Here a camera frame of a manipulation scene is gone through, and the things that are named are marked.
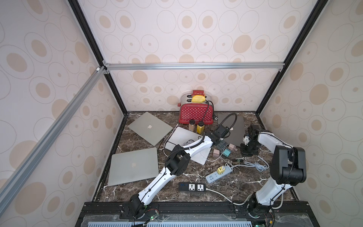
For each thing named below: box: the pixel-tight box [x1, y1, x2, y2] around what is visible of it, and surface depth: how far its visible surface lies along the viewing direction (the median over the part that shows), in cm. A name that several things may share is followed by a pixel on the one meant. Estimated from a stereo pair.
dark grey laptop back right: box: [217, 113, 245, 147], surface depth 89 cm
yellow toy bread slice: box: [191, 94, 206, 103], surface depth 105 cm
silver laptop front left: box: [107, 147, 159, 187], surface depth 95 cm
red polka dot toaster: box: [177, 89, 214, 125], surface depth 106 cm
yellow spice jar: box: [196, 121, 205, 135], surface depth 102 cm
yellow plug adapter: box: [216, 166, 226, 175], surface depth 83 cm
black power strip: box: [178, 182, 207, 193], surface depth 81 cm
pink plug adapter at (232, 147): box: [227, 143, 238, 152], surface depth 97 cm
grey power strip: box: [205, 165, 234, 184], surface depth 85 cm
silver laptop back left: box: [127, 111, 173, 147], surface depth 112 cm
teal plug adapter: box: [222, 148, 232, 158], surface depth 96 cm
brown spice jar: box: [188, 119, 196, 132], surface depth 104 cm
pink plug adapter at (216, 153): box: [212, 149, 220, 158], surface depth 96 cm
